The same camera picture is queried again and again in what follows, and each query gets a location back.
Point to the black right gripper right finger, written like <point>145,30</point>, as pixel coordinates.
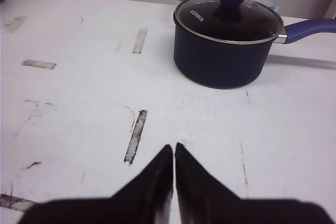
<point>203,199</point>

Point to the dark blue saucepan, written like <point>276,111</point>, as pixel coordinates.
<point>225,66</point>

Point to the glass lid with blue knob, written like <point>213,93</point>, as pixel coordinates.
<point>241,22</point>

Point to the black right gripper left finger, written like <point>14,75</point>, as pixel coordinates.
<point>145,199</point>

